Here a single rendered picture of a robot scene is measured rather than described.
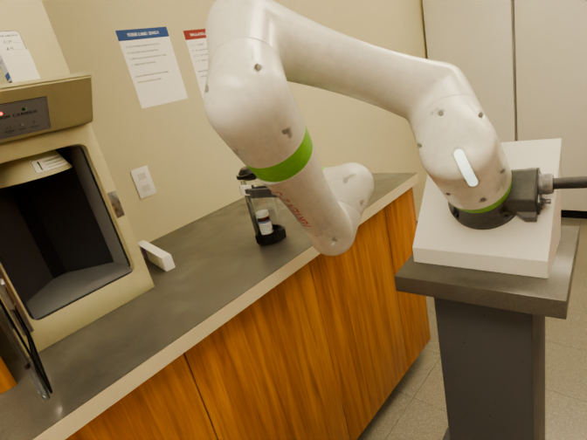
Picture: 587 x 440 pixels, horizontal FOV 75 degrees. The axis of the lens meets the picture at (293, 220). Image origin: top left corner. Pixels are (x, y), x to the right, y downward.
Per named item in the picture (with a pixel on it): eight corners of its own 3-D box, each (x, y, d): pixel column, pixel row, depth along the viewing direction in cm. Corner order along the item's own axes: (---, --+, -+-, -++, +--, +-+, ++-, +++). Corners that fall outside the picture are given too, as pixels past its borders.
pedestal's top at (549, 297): (579, 241, 91) (579, 225, 89) (566, 319, 68) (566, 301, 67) (440, 232, 111) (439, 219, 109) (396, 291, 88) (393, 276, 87)
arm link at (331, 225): (323, 128, 63) (267, 123, 68) (297, 187, 59) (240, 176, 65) (367, 225, 93) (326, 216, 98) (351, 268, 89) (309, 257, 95)
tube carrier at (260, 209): (247, 240, 123) (228, 176, 116) (271, 226, 130) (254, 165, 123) (270, 244, 115) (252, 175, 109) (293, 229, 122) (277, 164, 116)
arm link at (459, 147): (493, 138, 81) (471, 82, 67) (525, 199, 73) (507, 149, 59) (434, 166, 87) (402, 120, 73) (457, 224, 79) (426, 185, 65)
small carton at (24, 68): (10, 88, 80) (-4, 58, 78) (37, 84, 83) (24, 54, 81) (13, 84, 76) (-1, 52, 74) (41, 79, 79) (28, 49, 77)
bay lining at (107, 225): (10, 298, 106) (-58, 175, 94) (101, 255, 123) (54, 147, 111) (32, 321, 89) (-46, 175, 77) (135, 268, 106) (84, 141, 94)
